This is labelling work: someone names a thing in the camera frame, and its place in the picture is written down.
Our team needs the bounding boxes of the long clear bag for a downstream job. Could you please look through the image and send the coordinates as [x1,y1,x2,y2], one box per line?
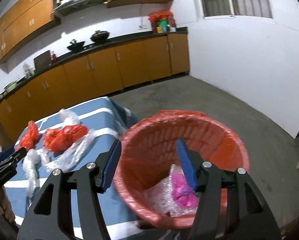
[23,149,48,198]

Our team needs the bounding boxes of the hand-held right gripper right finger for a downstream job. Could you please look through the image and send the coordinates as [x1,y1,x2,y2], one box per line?
[176,137,282,240]

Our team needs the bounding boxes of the red plastic wastebasket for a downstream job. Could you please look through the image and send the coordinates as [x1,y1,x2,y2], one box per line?
[113,109,251,230]

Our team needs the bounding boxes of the clear bag with pink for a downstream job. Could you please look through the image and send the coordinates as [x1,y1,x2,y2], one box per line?
[143,165,200,218]

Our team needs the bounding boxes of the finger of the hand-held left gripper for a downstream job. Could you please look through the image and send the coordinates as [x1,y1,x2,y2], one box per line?
[4,146,27,166]
[0,148,16,161]

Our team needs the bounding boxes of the pink plastic bag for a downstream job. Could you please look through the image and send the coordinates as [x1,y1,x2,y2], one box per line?
[171,172,198,209]

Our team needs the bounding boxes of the small clear bag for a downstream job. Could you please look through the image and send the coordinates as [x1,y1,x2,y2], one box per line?
[59,109,82,128]

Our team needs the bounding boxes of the white power cable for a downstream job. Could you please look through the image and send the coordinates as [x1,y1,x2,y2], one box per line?
[139,4,146,27]

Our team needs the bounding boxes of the red plastic bag over containers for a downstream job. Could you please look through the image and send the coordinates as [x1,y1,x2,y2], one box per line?
[148,10,171,22]

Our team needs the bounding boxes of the blue striped tablecloth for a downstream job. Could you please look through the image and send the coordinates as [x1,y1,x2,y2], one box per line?
[3,96,180,240]

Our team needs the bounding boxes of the black wok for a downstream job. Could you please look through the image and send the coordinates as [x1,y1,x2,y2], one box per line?
[66,39,86,52]

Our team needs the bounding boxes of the black pot with lid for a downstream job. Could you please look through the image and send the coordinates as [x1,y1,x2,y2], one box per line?
[90,30,110,43]

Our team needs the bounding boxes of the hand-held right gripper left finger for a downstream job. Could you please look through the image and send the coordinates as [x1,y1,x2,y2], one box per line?
[17,139,122,240]

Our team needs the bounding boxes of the red plastic bag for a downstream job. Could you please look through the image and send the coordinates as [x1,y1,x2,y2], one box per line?
[42,124,88,153]
[148,10,171,22]
[19,120,40,150]

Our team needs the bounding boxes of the long wooden wall cabinet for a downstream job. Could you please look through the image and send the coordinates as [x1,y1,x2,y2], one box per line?
[0,0,62,65]

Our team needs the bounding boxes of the green basin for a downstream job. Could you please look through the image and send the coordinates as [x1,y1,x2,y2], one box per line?
[4,81,18,92]

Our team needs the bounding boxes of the wooden base cabinets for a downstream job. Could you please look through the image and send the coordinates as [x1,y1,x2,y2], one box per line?
[0,34,191,143]

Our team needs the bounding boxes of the black kitchen countertop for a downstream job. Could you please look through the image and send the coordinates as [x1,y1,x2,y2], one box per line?
[0,26,188,105]

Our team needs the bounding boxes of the dark cutting board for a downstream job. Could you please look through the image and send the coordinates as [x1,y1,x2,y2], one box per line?
[34,50,52,70]

